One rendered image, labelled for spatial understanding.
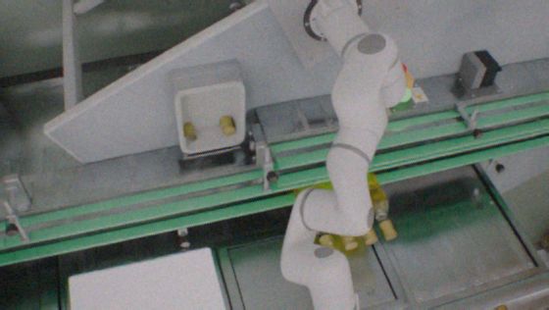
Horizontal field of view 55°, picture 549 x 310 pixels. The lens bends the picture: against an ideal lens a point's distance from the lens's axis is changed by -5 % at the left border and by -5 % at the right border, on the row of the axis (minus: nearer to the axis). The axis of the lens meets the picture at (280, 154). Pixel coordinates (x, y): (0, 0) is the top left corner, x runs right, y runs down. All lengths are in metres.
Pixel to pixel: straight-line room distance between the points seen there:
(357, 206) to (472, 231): 0.81
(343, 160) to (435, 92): 0.69
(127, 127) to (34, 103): 0.70
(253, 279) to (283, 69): 0.57
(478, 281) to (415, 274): 0.19
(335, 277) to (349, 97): 0.33
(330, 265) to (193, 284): 0.58
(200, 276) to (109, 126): 0.47
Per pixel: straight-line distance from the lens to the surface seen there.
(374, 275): 1.57
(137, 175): 1.53
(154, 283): 1.55
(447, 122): 1.63
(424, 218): 1.76
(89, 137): 1.52
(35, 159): 1.94
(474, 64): 1.70
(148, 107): 1.46
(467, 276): 1.69
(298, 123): 1.50
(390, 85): 1.13
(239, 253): 1.57
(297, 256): 1.08
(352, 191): 1.02
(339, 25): 1.27
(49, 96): 2.15
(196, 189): 1.49
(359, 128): 1.07
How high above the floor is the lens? 1.81
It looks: 38 degrees down
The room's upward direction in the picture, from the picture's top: 159 degrees clockwise
